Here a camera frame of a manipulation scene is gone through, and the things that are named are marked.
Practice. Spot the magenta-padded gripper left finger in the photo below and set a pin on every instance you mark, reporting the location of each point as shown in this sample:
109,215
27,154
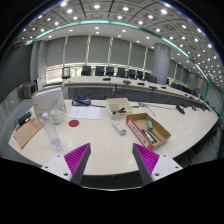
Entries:
76,160

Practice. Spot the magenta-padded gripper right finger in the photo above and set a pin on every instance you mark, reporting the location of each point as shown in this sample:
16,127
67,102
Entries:
148,160

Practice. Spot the clear plastic water bottle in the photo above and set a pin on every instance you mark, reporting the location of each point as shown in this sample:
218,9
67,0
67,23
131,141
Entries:
51,131

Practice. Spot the black pens in brown box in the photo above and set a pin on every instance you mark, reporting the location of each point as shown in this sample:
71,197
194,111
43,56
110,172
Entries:
149,136

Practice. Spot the open brown box red side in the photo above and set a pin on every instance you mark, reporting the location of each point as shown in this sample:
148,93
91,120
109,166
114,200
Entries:
138,131

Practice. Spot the small teal item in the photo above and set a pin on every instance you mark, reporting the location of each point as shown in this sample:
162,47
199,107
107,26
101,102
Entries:
150,125

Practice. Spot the flat round red coaster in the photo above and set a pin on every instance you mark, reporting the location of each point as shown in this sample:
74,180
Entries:
74,123

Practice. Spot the white remote control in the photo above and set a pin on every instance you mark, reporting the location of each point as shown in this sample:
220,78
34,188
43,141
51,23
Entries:
119,127

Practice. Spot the white ceramic mug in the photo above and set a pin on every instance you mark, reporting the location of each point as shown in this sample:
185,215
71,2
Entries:
57,116

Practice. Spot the white printed paper sheet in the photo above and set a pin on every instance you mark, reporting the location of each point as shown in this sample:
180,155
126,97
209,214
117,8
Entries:
84,112

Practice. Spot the small open beige box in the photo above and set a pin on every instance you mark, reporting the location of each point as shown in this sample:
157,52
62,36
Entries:
115,115

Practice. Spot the flat brown cardboard sheet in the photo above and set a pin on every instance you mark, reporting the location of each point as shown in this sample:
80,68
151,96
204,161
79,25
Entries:
26,132

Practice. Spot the black tool in beige box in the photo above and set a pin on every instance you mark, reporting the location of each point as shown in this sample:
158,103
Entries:
120,110

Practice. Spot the black bar-shaped table device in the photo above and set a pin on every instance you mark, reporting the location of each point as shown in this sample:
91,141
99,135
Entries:
180,109

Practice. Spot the large white cardboard box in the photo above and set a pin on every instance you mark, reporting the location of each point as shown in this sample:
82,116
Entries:
47,101

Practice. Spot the black device on side stand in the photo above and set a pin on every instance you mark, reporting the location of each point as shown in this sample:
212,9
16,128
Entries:
24,118

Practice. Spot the black conference microphones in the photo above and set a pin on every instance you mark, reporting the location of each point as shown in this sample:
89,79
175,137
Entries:
126,82

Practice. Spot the grey boxy monitor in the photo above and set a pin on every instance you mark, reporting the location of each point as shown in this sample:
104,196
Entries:
29,90

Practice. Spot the row of black office chairs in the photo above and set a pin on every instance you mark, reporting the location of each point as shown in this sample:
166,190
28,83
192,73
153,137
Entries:
100,70

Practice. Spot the round ceiling lights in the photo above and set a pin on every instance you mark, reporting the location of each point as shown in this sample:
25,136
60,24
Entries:
96,6

